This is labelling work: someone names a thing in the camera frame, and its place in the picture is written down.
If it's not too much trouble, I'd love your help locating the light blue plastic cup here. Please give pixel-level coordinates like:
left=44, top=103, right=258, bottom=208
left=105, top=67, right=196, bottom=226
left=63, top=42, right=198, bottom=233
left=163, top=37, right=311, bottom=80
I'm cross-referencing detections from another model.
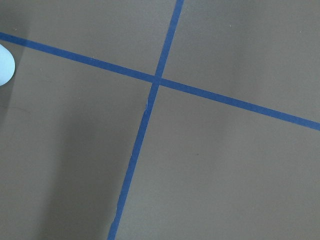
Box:
left=0, top=45, right=16, bottom=86

